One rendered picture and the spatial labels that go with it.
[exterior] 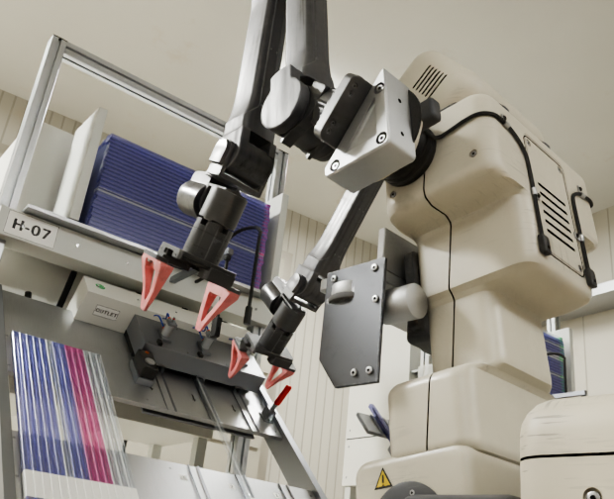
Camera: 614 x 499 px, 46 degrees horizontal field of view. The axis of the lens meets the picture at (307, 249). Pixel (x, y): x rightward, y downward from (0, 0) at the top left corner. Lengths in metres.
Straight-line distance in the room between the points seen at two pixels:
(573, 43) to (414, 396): 2.87
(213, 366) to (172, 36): 2.21
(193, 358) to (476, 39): 2.24
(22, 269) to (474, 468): 1.40
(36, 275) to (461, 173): 1.31
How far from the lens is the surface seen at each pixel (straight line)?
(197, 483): 1.45
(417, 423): 0.83
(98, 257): 1.84
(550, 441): 0.55
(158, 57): 3.84
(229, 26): 3.55
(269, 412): 1.79
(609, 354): 4.56
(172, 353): 1.73
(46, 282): 1.95
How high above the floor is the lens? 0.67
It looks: 25 degrees up
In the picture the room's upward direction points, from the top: 7 degrees clockwise
